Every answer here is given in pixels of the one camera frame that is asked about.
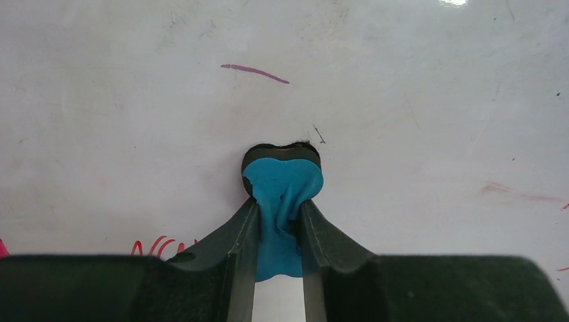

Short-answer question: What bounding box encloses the pink framed whiteboard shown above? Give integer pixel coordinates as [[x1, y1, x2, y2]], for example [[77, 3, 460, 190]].
[[1, 1, 568, 305]]

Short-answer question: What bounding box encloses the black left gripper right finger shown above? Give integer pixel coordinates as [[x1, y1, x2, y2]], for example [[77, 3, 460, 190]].
[[299, 201, 378, 321]]

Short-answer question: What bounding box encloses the blue whiteboard eraser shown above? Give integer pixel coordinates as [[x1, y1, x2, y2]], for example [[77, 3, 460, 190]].
[[241, 142, 324, 282]]

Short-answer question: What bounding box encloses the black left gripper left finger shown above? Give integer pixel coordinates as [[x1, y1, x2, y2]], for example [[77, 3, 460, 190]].
[[165, 199, 260, 321]]

